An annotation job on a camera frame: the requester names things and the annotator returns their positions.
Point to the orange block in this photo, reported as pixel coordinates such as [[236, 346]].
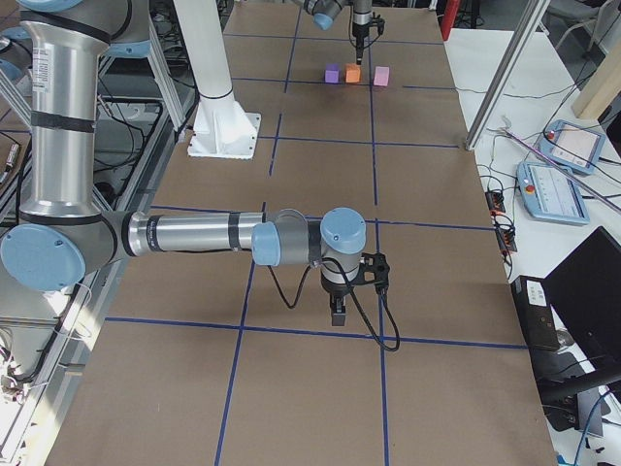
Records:
[[352, 73]]

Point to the wooden post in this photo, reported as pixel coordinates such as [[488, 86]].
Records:
[[604, 85]]

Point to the pink block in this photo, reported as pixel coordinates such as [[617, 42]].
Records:
[[381, 76]]

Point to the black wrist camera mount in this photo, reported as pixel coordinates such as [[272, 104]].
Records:
[[376, 269]]

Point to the far teach pendant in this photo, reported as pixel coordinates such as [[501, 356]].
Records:
[[572, 146]]

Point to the crossing blue tape strip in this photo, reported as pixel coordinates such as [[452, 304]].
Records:
[[331, 334]]

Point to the black laptop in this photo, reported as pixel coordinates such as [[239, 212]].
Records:
[[584, 290]]

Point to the long blue tape strip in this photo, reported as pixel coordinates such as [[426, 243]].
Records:
[[382, 352]]

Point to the orange black connector strip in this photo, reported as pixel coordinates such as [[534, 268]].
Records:
[[503, 224]]

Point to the aluminium frame post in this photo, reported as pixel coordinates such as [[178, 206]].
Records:
[[526, 27]]

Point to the near teach pendant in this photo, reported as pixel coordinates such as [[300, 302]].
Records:
[[548, 195]]

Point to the thin metal rod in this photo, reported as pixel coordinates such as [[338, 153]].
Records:
[[562, 170]]

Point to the black box on table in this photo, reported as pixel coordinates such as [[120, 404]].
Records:
[[534, 314]]

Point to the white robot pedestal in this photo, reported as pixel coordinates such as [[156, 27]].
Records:
[[222, 128]]

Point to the teach pendant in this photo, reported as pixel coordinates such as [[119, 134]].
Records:
[[572, 146], [548, 195]]

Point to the purple block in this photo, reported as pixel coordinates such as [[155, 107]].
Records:
[[332, 73]]

